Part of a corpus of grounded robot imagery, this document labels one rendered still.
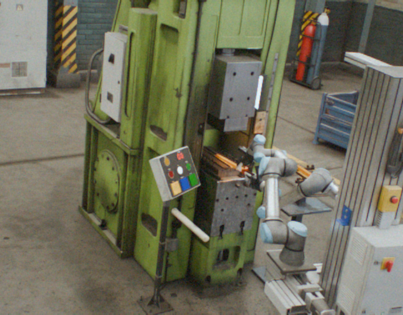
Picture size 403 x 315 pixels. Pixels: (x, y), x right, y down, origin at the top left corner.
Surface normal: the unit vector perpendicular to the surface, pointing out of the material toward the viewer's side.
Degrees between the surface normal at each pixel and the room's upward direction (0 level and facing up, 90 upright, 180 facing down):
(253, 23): 90
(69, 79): 90
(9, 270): 0
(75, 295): 0
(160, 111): 89
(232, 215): 90
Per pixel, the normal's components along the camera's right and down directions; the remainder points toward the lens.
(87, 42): 0.56, 0.38
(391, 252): 0.33, 0.37
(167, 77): -0.84, 0.08
